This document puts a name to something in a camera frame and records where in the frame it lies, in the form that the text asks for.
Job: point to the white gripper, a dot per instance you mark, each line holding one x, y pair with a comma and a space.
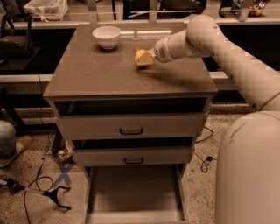
160, 52

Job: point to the orange fruit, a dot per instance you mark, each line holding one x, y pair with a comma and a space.
140, 52

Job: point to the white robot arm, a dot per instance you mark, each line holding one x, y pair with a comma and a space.
248, 167

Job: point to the top grey drawer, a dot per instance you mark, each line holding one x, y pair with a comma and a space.
140, 118

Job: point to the grey drawer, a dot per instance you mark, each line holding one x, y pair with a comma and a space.
137, 194
133, 151
140, 118

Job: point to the grey drawer cabinet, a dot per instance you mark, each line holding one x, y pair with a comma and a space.
86, 72

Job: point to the middle grey drawer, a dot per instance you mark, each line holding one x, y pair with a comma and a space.
133, 151

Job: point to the bottom grey drawer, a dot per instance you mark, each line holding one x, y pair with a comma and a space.
137, 194

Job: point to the white ceramic bowl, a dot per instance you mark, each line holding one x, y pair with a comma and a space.
107, 37

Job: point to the white plastic bag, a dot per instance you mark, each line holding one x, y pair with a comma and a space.
47, 10

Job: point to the blue tape cross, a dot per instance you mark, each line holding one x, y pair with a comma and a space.
64, 176

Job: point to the tan shoe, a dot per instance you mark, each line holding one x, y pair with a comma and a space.
21, 145

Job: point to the black reacher grabber tool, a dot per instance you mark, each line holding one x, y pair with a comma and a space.
15, 187

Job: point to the dark bag with handle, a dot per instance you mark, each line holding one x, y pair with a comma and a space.
13, 46

